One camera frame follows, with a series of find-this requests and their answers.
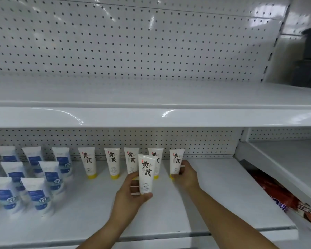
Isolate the person's left hand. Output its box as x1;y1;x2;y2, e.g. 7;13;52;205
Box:
114;170;154;226

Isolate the person's right hand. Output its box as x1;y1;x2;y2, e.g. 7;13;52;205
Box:
171;160;200;191

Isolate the white cream tube yellow cap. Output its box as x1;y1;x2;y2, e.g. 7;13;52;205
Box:
169;149;185;180
138;154;157;195

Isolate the person's left forearm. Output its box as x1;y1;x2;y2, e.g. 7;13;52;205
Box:
76;205;136;249

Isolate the person's right forearm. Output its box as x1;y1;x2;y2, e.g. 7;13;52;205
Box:
186;182;280;249

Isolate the white pegboard back panel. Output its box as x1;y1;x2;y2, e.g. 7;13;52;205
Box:
0;0;293;84
0;127;243;162

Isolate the white metal shelf board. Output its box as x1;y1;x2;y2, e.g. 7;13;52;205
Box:
0;75;311;128
0;158;298;243

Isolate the row of yellow-capped tubes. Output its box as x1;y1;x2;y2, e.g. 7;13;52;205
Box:
77;147;164;180

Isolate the red snack packet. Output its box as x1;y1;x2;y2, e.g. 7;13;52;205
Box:
248;169;302;214
296;199;311;227

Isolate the white neighbouring shelf board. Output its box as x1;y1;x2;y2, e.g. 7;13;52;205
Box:
234;139;311;208

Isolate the group of blue-labelled white tubes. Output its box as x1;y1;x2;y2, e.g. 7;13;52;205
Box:
0;146;74;220

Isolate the white slotted shelf upright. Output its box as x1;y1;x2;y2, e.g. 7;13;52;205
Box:
260;0;294;84

